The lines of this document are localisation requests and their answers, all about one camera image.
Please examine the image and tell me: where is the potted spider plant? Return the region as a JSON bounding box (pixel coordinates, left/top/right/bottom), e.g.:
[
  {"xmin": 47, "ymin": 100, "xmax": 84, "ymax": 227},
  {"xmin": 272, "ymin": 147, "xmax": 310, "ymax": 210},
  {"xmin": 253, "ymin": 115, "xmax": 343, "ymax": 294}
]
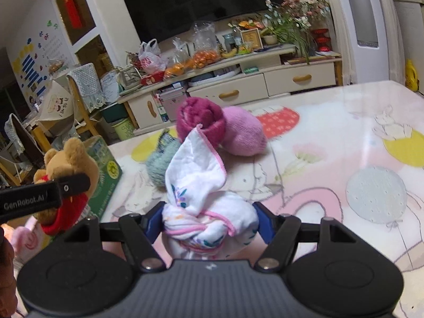
[{"xmin": 260, "ymin": 13, "xmax": 315, "ymax": 63}]

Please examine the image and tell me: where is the light green trash bin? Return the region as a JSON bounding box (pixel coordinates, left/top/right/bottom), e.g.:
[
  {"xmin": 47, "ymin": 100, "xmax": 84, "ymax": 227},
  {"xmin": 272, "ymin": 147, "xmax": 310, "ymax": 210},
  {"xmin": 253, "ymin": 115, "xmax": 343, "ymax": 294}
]
[{"xmin": 113, "ymin": 117, "xmax": 136, "ymax": 141}]

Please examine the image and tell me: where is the white floral cloth bundle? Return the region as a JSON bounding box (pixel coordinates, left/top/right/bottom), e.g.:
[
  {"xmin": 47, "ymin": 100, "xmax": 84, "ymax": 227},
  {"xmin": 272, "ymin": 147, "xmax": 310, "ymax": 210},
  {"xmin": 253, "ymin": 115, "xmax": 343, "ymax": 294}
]
[{"xmin": 161, "ymin": 124, "xmax": 259, "ymax": 260}]

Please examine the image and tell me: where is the magenta sock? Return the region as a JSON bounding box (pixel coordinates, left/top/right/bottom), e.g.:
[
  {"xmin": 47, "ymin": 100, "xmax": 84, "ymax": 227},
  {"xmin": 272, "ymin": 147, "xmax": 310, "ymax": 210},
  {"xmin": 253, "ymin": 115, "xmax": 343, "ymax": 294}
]
[{"xmin": 175, "ymin": 97, "xmax": 226, "ymax": 149}]

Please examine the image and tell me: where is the light pink sock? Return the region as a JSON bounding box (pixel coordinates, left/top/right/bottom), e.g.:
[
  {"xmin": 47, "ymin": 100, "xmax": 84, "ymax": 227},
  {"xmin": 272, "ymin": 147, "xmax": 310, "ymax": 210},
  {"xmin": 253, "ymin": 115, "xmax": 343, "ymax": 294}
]
[{"xmin": 220, "ymin": 108, "xmax": 268, "ymax": 156}]

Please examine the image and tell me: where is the red knot wall hanging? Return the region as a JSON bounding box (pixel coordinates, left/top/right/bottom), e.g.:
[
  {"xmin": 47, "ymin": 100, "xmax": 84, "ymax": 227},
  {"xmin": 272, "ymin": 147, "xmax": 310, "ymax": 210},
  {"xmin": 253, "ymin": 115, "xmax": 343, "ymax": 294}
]
[{"xmin": 49, "ymin": 0, "xmax": 83, "ymax": 30}]

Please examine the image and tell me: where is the red snack box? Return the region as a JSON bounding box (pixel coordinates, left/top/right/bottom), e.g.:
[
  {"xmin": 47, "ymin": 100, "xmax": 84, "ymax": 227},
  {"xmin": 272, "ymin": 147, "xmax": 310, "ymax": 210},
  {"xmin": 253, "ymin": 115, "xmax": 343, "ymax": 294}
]
[{"xmin": 141, "ymin": 73, "xmax": 165, "ymax": 86}]

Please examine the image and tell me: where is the dark green storage box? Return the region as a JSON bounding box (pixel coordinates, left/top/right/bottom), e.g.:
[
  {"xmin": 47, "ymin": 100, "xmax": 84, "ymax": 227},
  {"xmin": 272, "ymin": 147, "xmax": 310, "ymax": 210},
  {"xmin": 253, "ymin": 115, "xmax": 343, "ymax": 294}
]
[{"xmin": 99, "ymin": 101, "xmax": 130, "ymax": 123}]

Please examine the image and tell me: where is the red lantern ornament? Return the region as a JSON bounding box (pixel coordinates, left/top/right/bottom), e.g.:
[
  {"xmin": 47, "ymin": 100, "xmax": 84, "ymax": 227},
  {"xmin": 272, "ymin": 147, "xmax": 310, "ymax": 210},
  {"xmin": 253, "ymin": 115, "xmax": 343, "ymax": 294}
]
[{"xmin": 311, "ymin": 28, "xmax": 332, "ymax": 54}]

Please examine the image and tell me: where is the wooden chair with lace cover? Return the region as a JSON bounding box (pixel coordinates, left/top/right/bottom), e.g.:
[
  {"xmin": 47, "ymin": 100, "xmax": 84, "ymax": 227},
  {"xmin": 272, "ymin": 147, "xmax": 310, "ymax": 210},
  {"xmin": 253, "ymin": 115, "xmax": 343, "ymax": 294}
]
[{"xmin": 66, "ymin": 63, "xmax": 107, "ymax": 130}]

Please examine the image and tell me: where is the silver storage case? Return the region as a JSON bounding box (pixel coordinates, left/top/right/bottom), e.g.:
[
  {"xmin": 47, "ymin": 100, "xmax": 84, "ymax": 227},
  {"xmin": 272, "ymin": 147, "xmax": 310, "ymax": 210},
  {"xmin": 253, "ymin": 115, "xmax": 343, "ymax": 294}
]
[{"xmin": 159, "ymin": 91, "xmax": 188, "ymax": 123}]

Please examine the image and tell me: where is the pastel rabbit print tablecloth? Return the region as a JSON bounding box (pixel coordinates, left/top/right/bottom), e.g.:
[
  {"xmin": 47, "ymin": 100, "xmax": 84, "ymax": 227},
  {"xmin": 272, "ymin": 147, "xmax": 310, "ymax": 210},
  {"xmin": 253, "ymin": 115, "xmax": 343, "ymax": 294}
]
[{"xmin": 99, "ymin": 80, "xmax": 424, "ymax": 318}]

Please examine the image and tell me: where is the brown teddy bear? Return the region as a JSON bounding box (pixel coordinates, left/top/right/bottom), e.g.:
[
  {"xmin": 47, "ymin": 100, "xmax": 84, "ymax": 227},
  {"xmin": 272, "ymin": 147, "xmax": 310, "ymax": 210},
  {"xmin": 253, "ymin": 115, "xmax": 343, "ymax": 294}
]
[{"xmin": 33, "ymin": 137, "xmax": 100, "ymax": 236}]

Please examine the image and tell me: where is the small clear bag of oranges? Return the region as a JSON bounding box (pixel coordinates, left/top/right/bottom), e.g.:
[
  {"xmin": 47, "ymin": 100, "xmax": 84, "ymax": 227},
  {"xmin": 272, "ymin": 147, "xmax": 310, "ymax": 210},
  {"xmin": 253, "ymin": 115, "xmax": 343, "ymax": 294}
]
[{"xmin": 164, "ymin": 38, "xmax": 193, "ymax": 78}]

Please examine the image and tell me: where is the pink artificial flower bouquet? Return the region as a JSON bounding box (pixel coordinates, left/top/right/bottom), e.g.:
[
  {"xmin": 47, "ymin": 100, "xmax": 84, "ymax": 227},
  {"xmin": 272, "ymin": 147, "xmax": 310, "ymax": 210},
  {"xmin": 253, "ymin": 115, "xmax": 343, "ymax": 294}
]
[{"xmin": 265, "ymin": 0, "xmax": 332, "ymax": 30}]

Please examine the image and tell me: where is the wooden framed picture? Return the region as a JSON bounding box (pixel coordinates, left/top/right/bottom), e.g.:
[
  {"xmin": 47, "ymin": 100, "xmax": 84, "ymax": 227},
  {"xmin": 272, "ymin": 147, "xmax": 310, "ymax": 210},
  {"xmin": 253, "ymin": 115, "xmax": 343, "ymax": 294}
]
[{"xmin": 240, "ymin": 28, "xmax": 263, "ymax": 52}]

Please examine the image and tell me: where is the cream TV cabinet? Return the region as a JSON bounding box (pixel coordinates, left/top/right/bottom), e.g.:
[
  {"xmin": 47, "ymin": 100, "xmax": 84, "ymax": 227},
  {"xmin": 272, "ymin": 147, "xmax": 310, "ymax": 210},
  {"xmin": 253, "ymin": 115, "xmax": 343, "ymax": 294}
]
[{"xmin": 117, "ymin": 45, "xmax": 343, "ymax": 131}]

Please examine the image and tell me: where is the white tower air conditioner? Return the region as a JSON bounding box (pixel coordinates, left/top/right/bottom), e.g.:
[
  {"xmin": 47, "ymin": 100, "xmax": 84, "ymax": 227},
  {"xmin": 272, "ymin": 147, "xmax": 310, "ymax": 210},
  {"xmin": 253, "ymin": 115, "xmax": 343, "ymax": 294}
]
[{"xmin": 323, "ymin": 0, "xmax": 396, "ymax": 85}]

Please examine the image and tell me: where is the yellow detergent bottle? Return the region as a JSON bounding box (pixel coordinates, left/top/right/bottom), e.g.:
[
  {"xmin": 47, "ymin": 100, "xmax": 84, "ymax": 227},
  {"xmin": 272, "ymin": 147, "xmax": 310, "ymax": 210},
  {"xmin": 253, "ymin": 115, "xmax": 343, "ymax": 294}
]
[{"xmin": 405, "ymin": 60, "xmax": 418, "ymax": 91}]

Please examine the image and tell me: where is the grey-blue knit sock ball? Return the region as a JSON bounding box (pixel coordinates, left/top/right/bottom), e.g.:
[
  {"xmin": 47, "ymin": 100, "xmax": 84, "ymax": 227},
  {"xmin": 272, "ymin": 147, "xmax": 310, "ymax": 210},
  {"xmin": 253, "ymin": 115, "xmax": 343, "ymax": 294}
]
[{"xmin": 146, "ymin": 129, "xmax": 181, "ymax": 188}]

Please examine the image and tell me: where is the person's left hand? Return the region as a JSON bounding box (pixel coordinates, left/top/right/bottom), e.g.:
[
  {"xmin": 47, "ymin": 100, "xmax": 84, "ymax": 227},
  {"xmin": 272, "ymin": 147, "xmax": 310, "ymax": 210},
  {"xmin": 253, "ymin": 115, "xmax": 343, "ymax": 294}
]
[{"xmin": 0, "ymin": 225, "xmax": 16, "ymax": 317}]

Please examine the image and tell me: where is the white plastic bag red print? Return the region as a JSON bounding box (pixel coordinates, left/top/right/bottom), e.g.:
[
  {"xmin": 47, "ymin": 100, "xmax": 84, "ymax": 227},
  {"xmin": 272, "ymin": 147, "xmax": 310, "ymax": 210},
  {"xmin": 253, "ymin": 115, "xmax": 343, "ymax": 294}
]
[{"xmin": 137, "ymin": 39, "xmax": 166, "ymax": 75}]

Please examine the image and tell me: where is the large clear bag of oranges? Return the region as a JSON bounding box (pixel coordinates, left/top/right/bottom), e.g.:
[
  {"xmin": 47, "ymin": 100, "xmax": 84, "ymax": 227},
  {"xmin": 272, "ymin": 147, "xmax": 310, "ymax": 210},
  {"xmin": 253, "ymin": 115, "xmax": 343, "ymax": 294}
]
[{"xmin": 192, "ymin": 21, "xmax": 221, "ymax": 68}]

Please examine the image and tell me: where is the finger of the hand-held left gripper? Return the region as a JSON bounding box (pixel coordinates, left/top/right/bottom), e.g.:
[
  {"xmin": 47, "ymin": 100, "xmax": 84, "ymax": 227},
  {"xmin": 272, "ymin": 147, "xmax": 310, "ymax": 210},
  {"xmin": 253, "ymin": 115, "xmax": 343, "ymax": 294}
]
[{"xmin": 50, "ymin": 173, "xmax": 91, "ymax": 202}]

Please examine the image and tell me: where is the wall poster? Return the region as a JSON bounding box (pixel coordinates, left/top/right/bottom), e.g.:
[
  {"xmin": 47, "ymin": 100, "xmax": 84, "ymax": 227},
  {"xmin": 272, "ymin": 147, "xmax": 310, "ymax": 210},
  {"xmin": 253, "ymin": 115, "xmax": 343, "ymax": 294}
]
[{"xmin": 7, "ymin": 16, "xmax": 72, "ymax": 107}]

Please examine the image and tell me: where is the light wooden chair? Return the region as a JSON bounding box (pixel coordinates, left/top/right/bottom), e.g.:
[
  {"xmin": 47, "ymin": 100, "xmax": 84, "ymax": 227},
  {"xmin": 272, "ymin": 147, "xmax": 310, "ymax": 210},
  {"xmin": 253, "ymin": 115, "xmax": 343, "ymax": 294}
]
[{"xmin": 0, "ymin": 154, "xmax": 34, "ymax": 188}]

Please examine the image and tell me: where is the dark wooden chair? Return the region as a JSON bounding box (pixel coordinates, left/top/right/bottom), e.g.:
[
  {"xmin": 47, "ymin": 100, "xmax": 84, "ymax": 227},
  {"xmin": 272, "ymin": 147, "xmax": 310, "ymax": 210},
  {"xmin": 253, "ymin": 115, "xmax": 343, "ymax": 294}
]
[{"xmin": 5, "ymin": 113, "xmax": 45, "ymax": 169}]

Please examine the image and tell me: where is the cream printed tote bag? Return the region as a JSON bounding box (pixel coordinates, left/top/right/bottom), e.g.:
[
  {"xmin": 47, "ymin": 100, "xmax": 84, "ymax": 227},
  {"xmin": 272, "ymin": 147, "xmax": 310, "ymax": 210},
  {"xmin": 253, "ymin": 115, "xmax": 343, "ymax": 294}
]
[{"xmin": 38, "ymin": 81, "xmax": 75, "ymax": 130}]

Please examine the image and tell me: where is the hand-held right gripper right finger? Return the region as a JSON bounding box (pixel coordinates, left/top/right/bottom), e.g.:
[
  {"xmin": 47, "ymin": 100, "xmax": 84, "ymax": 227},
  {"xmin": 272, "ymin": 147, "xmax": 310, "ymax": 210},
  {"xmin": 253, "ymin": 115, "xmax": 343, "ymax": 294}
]
[{"xmin": 253, "ymin": 201, "xmax": 360, "ymax": 272}]

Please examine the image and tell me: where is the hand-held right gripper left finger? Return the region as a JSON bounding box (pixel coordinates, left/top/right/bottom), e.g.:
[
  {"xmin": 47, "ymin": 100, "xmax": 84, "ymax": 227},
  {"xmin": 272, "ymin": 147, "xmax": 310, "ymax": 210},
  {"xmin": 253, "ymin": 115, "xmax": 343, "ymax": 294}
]
[{"xmin": 63, "ymin": 201, "xmax": 166, "ymax": 272}]

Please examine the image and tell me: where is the green printed cardboard box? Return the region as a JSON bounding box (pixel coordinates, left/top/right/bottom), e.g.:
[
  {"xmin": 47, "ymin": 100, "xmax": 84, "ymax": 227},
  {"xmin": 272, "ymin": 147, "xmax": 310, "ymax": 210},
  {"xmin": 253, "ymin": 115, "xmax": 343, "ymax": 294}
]
[{"xmin": 83, "ymin": 136, "xmax": 123, "ymax": 219}]

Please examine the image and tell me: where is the white round appliance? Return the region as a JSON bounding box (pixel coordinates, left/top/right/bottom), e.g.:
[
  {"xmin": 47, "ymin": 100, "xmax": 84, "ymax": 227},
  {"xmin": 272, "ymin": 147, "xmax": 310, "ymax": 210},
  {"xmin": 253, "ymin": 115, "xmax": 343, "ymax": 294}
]
[{"xmin": 190, "ymin": 68, "xmax": 241, "ymax": 83}]

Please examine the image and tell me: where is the black television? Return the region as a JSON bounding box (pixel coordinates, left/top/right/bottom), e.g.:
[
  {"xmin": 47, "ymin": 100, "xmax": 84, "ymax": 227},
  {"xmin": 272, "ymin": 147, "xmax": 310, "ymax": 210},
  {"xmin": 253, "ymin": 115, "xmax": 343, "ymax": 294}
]
[{"xmin": 118, "ymin": 0, "xmax": 285, "ymax": 45}]

